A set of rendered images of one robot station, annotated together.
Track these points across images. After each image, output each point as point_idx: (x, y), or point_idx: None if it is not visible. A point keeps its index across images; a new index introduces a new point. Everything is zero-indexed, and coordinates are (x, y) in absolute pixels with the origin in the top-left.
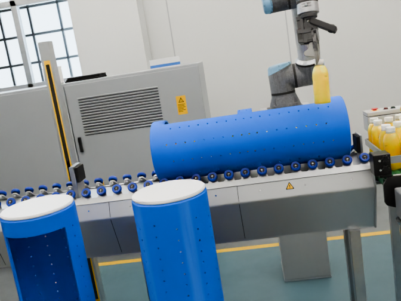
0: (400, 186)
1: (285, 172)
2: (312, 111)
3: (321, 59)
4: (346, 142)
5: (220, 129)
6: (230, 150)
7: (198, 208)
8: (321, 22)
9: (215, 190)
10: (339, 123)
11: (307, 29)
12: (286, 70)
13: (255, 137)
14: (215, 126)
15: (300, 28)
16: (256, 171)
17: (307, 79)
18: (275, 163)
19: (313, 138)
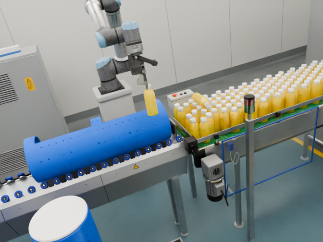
0: (203, 156)
1: (130, 155)
2: (145, 117)
3: (149, 85)
4: (168, 133)
5: (82, 142)
6: (92, 155)
7: (87, 227)
8: (147, 59)
9: (84, 181)
10: (164, 123)
11: (137, 65)
12: (108, 65)
13: (109, 142)
14: (78, 139)
15: (131, 63)
16: None
17: (124, 69)
18: (124, 153)
19: (148, 136)
